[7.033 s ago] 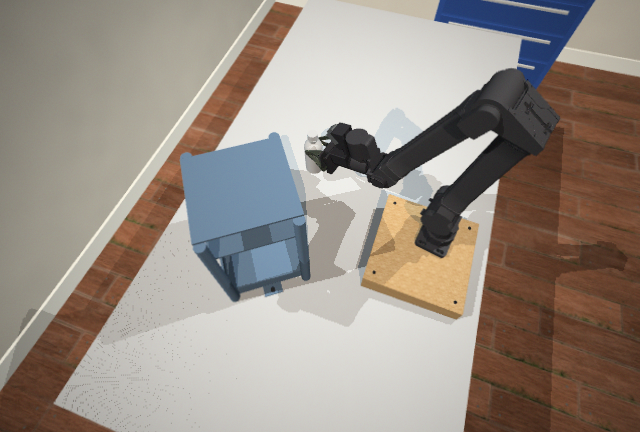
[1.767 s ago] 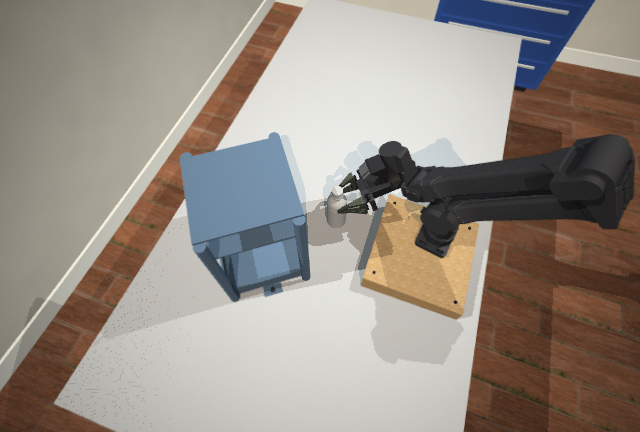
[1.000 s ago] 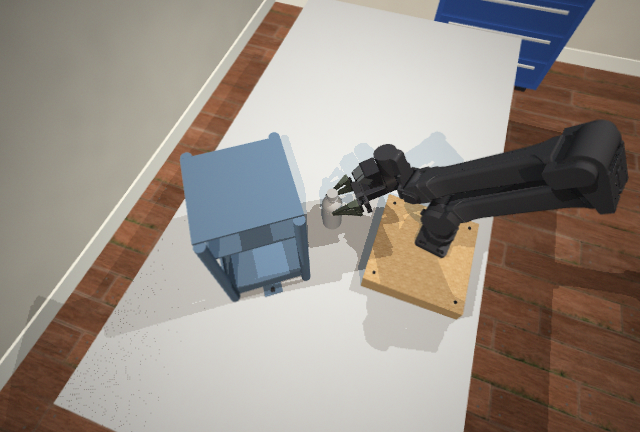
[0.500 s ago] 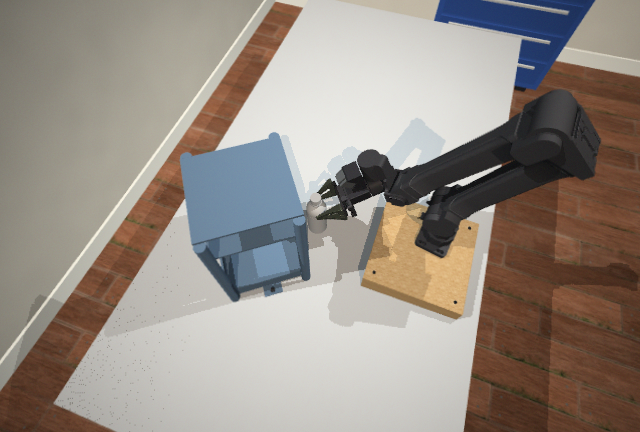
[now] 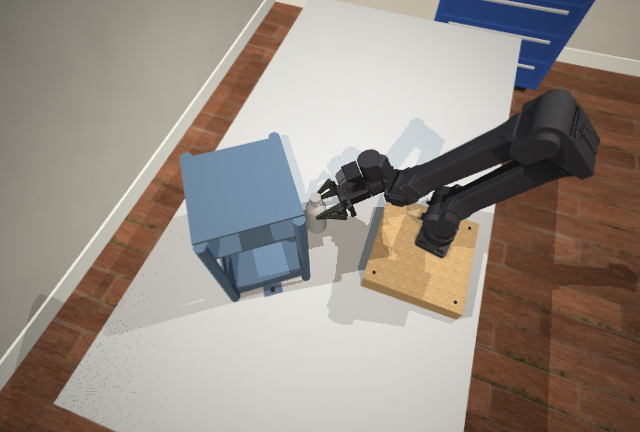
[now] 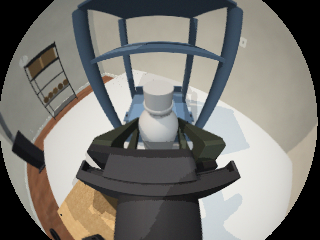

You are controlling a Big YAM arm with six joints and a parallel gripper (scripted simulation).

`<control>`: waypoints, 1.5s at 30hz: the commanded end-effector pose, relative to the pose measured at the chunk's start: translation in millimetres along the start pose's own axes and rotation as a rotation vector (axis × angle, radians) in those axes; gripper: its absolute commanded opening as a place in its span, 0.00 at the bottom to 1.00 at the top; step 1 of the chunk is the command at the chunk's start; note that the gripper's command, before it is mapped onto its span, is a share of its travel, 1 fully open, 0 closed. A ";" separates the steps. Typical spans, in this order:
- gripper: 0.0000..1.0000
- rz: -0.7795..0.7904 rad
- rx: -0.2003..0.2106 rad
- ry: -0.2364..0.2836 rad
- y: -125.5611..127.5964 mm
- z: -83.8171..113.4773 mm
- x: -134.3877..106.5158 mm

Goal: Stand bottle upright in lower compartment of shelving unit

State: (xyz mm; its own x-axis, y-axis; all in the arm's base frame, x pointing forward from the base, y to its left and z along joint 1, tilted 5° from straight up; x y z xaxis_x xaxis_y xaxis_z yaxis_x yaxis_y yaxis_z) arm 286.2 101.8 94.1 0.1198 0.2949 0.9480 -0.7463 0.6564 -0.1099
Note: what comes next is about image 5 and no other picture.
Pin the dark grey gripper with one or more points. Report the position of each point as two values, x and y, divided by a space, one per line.
340 208

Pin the blue shelving unit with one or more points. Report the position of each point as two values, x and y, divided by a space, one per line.
242 201

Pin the grey bottle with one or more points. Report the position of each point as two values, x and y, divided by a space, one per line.
314 207

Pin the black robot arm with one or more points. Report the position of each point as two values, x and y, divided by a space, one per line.
545 122

